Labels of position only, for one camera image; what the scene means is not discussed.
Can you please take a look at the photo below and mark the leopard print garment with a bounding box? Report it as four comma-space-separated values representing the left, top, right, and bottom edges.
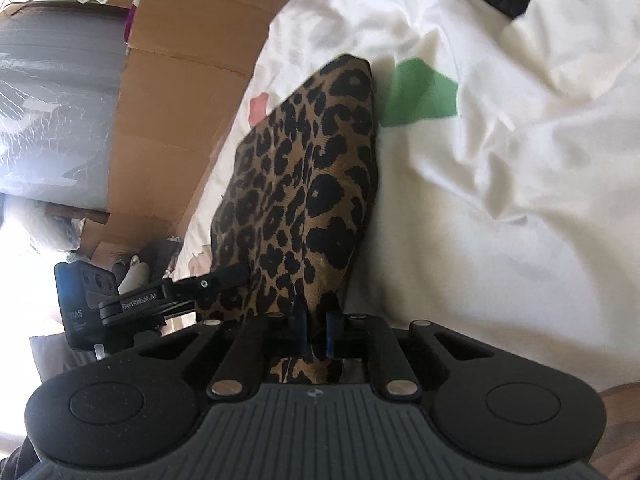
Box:
194, 53, 380, 386

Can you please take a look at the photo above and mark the white cartoon bed sheet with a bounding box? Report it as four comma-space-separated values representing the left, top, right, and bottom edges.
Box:
175, 0, 639, 390

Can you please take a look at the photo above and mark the grey plastic-wrapped appliance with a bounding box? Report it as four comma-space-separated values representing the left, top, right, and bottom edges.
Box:
0, 2, 126, 210

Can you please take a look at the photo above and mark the brown cardboard sheet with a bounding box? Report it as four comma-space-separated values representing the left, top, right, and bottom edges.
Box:
1, 0, 288, 254

